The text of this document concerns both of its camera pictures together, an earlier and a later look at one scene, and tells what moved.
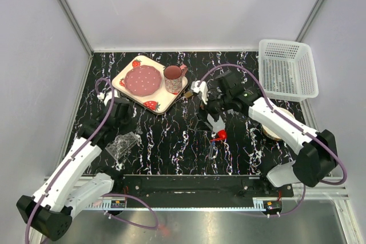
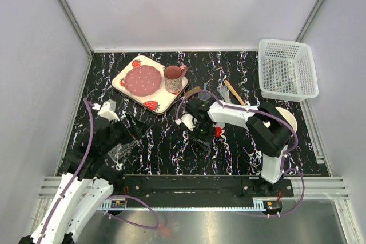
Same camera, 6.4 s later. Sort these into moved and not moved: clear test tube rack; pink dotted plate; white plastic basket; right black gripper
Moved: right black gripper
Not moved: white plastic basket; clear test tube rack; pink dotted plate
